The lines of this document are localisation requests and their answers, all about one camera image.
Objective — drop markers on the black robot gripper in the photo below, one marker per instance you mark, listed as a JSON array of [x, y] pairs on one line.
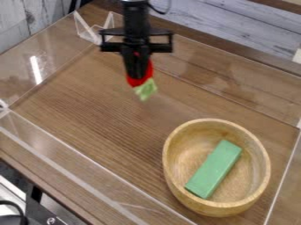
[[137, 36]]

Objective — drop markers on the red plush strawberry toy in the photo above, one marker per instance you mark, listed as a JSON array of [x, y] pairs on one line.
[[144, 86]]

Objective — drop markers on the light wooden bowl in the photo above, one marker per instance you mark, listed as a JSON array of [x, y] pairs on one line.
[[186, 148]]

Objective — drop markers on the green rectangular block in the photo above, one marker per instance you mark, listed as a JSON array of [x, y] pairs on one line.
[[212, 172]]

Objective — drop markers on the black metal stand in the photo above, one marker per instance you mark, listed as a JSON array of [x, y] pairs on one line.
[[46, 210]]

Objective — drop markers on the clear acrylic corner bracket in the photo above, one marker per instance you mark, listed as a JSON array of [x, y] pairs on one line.
[[90, 32]]

